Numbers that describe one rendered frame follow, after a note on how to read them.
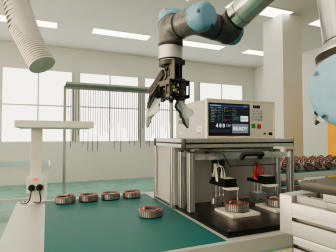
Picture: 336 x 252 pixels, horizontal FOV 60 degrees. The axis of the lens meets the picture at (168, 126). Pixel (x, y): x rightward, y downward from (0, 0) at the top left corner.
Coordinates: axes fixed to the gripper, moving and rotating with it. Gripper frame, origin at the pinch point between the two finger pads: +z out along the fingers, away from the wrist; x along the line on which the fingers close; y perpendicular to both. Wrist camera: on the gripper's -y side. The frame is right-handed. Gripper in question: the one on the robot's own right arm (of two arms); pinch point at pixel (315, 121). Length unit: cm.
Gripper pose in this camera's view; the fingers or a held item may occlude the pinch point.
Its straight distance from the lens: 135.9
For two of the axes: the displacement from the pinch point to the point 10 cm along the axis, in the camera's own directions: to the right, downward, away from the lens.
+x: 9.2, 0.0, 3.8
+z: -2.3, 7.9, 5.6
